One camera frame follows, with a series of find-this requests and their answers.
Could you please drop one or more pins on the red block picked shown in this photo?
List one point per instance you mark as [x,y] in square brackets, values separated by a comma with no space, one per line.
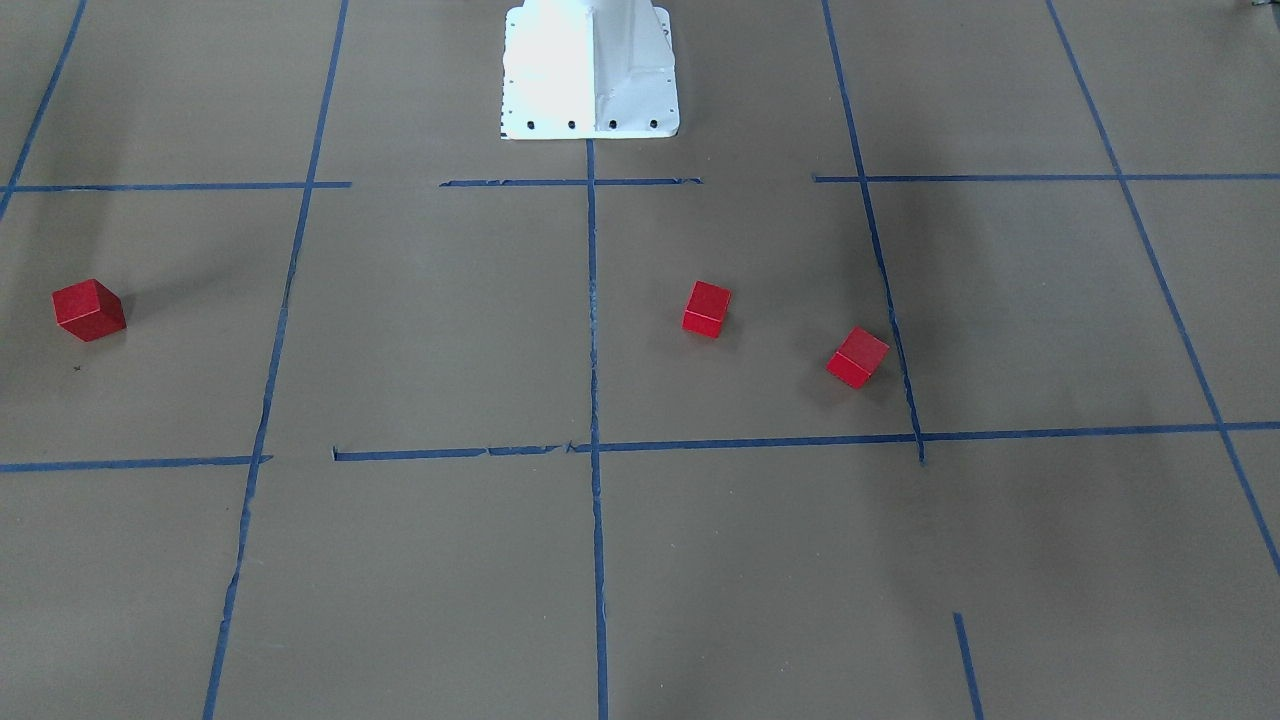
[88,310]

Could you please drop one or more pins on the white central pedestal column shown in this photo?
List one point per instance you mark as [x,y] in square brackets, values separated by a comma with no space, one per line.
[580,70]

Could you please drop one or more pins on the red block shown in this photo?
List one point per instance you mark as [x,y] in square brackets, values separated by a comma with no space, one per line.
[706,309]
[858,358]

